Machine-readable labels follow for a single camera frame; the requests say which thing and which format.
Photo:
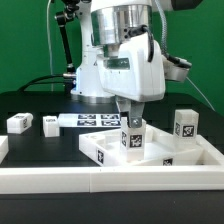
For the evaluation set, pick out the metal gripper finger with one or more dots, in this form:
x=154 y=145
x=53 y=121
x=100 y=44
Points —
x=135 y=114
x=123 y=106

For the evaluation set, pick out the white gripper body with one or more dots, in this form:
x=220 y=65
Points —
x=131 y=75

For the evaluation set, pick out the white square table top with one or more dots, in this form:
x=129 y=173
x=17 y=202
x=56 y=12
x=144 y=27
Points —
x=107 y=148

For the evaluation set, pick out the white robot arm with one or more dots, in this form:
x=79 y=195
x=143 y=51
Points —
x=106 y=24

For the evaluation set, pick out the white sheet with tags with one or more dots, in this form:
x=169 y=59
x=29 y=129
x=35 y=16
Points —
x=89 y=120

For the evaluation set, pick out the white U-shaped fence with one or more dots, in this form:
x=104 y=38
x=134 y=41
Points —
x=209 y=176

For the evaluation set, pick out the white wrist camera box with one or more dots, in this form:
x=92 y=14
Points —
x=176 y=69

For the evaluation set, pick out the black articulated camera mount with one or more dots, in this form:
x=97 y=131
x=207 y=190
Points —
x=62 y=18

